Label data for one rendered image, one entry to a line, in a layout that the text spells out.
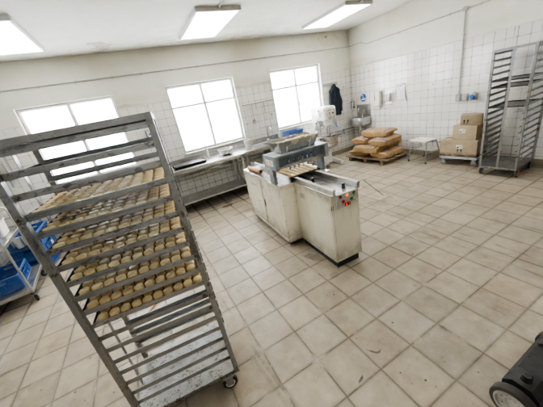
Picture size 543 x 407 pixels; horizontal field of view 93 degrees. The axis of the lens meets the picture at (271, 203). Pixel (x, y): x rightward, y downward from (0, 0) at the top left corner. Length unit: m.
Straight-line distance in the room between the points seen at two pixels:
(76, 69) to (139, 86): 0.93
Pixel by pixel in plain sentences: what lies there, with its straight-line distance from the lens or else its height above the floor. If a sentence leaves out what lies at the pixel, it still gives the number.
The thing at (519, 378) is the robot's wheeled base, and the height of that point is 0.21.
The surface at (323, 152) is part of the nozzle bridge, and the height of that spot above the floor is 1.07.
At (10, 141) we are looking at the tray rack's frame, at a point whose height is 1.81.
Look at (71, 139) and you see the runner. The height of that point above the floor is 1.77.
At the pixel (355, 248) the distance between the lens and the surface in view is 2.90.
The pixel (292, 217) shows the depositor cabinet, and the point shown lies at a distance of 3.13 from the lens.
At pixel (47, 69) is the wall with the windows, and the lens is 5.79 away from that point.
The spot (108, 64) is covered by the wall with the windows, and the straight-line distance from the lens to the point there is 5.72.
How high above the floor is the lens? 1.77
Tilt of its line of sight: 22 degrees down
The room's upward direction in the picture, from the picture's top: 11 degrees counter-clockwise
